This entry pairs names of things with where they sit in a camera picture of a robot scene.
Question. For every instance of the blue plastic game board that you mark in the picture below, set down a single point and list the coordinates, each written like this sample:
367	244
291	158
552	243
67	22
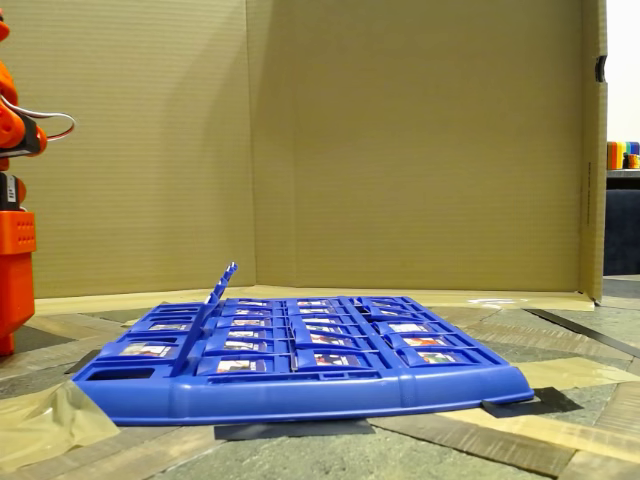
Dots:
300	397

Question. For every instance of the colourful striped stack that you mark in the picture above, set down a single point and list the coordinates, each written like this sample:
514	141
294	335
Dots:
617	155

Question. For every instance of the crumpled clear tape sheet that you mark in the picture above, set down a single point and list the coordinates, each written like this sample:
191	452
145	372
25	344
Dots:
45	425

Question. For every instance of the small black tape piece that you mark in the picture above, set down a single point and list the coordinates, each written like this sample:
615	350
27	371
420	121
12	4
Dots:
82	362

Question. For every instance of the brown cardboard backdrop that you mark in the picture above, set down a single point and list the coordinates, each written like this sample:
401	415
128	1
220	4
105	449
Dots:
400	150

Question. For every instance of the dark blue furniture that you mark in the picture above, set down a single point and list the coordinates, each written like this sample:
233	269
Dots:
622	235

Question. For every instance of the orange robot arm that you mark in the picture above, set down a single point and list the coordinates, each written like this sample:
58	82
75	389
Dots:
17	280

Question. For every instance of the blue flip tile with portrait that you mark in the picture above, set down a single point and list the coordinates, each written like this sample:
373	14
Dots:
425	341
332	360
332	340
407	328
437	358
225	277
167	327
245	345
190	345
247	333
145	350
240	366

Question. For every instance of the long black tape strip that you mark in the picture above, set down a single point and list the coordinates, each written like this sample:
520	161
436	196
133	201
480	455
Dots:
600	340

